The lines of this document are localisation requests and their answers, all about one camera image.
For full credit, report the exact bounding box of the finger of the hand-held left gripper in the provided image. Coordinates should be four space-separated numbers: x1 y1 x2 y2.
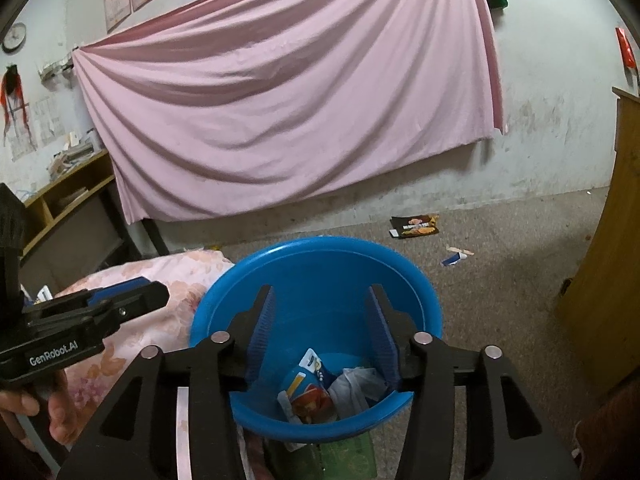
87 276 152 307
65 280 169 332

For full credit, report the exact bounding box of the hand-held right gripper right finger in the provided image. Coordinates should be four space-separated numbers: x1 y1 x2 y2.
365 285 581 480

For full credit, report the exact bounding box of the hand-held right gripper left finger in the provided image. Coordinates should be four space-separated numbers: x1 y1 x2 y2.
57 285 277 480

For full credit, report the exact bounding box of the white printed packet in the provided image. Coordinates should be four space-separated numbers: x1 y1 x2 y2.
327 367 389 419

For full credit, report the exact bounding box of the blue plastic bucket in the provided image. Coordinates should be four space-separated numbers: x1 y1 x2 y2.
189 236 443 444

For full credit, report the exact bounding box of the red wrapper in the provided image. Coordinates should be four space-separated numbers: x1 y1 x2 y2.
290 384 337 424

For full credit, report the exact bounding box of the person's left hand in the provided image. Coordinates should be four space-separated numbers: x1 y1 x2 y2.
0 367 79 447

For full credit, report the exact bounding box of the floral pink blanket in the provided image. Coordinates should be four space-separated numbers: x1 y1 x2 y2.
50 249 261 480

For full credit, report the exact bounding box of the wooden shelf desk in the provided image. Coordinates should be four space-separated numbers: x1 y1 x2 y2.
20 149 142 282

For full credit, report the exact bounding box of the black snack packet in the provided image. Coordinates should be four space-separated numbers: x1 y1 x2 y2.
389 215 441 239

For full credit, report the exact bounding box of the green flat object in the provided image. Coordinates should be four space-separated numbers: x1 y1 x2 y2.
320 432 377 480

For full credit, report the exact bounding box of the stack of books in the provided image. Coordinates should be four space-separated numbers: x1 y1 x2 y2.
47 130 101 181

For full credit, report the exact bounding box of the wooden cabinet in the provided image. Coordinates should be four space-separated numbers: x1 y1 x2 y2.
555 86 640 397

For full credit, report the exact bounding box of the red hanging packet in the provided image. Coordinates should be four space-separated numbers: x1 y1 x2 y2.
614 26 639 70

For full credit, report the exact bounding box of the printed wall sheet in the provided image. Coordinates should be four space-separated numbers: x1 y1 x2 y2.
34 97 64 147
10 120 37 162

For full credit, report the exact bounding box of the red tassel wall decoration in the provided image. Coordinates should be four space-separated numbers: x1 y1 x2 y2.
0 64 39 147

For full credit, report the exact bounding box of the small wall shelf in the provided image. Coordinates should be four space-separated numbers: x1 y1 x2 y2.
39 59 76 84

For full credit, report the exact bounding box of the pink sheet on wall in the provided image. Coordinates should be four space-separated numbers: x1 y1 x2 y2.
71 0 506 225

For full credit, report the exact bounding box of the round wall clock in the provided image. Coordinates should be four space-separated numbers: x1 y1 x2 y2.
1 22 27 54

